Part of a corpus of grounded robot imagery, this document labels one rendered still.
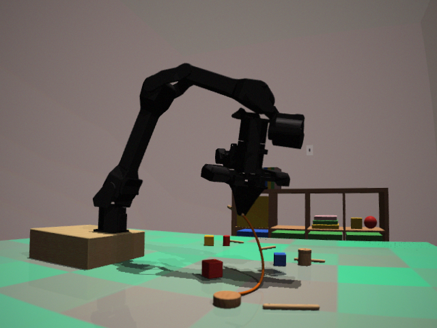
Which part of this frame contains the light brown wooden cylinder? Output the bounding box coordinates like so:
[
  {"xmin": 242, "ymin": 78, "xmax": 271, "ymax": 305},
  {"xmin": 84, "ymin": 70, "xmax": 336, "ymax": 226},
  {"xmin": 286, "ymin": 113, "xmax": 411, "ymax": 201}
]
[{"xmin": 298, "ymin": 248, "xmax": 311, "ymax": 266}]

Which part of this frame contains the blue block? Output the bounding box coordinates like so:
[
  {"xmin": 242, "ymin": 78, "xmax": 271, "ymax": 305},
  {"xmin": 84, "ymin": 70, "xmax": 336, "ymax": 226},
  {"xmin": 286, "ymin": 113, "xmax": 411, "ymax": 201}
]
[{"xmin": 274, "ymin": 252, "xmax": 286, "ymax": 267}]

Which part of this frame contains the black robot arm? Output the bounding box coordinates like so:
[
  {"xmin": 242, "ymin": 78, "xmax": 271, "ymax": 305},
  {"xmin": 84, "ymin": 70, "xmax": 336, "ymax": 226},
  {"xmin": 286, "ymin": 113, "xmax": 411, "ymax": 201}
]
[{"xmin": 93, "ymin": 64, "xmax": 305, "ymax": 234}]

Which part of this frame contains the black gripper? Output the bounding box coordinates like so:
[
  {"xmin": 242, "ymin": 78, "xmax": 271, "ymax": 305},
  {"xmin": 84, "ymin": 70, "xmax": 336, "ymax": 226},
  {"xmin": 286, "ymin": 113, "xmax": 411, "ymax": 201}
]
[{"xmin": 201, "ymin": 141, "xmax": 290, "ymax": 215}]

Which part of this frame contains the brown wooden disc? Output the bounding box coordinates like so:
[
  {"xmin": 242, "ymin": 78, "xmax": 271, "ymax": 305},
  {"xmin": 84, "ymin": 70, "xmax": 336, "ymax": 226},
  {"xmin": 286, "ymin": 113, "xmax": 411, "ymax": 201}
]
[{"xmin": 213, "ymin": 290, "xmax": 241, "ymax": 308}]

